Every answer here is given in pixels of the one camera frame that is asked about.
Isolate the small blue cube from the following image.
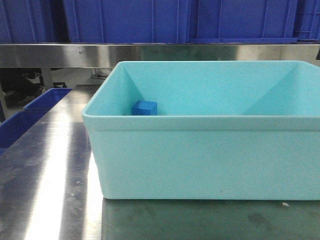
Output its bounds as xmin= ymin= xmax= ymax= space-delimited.
xmin=131 ymin=100 xmax=158 ymax=116

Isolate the light teal plastic tub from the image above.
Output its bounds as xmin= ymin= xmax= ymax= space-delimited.
xmin=82 ymin=60 xmax=320 ymax=201

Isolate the blue crate upper right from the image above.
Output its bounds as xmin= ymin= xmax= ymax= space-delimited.
xmin=188 ymin=0 xmax=298 ymax=44

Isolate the blue crate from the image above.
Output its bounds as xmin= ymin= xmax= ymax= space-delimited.
xmin=188 ymin=0 xmax=298 ymax=44
xmin=63 ymin=0 xmax=192 ymax=44
xmin=0 ymin=0 xmax=56 ymax=44

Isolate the blue bin left far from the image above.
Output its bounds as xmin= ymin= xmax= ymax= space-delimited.
xmin=23 ymin=88 xmax=72 ymax=112

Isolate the blue bin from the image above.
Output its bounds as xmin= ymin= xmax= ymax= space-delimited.
xmin=0 ymin=111 xmax=38 ymax=151
xmin=23 ymin=88 xmax=72 ymax=112

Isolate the blue crate upper middle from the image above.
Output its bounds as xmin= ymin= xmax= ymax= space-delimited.
xmin=63 ymin=0 xmax=192 ymax=44

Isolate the blue bin left near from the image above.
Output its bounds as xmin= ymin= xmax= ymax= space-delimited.
xmin=0 ymin=111 xmax=38 ymax=151

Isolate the blue crate upper left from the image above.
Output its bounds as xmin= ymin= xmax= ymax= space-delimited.
xmin=0 ymin=0 xmax=56 ymax=44

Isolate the stainless steel shelf rail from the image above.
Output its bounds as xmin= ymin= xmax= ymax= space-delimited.
xmin=0 ymin=43 xmax=320 ymax=68

